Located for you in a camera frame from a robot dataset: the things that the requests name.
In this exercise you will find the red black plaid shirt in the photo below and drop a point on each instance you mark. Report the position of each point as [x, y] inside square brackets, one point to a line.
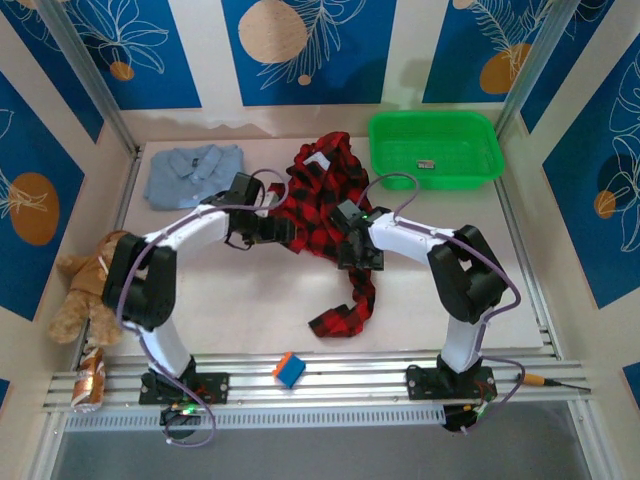
[320, 195]

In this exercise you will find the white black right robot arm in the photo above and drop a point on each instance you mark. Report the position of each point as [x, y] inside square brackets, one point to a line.
[415, 237]

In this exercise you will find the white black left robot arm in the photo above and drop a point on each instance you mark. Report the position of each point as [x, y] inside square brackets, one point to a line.
[165, 345]

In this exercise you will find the light blue folded shirt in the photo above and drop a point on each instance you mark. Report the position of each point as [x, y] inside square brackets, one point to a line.
[185, 175]

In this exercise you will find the small grey label card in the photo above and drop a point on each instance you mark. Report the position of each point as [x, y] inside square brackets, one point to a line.
[426, 164]

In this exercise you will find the blue orange cube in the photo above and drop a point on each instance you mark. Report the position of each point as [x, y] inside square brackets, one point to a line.
[290, 371]

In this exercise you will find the green plastic basket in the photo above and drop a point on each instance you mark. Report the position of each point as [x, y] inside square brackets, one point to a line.
[450, 135]

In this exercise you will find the brown teddy bear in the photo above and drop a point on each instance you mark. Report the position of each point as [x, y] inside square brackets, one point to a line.
[85, 280]

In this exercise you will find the black controller board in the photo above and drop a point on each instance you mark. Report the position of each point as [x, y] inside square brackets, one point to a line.
[180, 417]
[462, 417]

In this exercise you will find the orange white drink can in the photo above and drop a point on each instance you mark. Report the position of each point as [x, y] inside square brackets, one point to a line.
[89, 382]

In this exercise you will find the aluminium rail frame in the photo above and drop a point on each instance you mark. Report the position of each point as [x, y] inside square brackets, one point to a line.
[350, 385]

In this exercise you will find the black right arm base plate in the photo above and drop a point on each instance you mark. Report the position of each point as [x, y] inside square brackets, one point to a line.
[422, 382]

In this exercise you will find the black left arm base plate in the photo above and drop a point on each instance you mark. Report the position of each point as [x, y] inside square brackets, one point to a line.
[215, 387]

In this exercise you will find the aluminium corner post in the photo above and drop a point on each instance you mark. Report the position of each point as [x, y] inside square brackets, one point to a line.
[95, 85]
[535, 65]

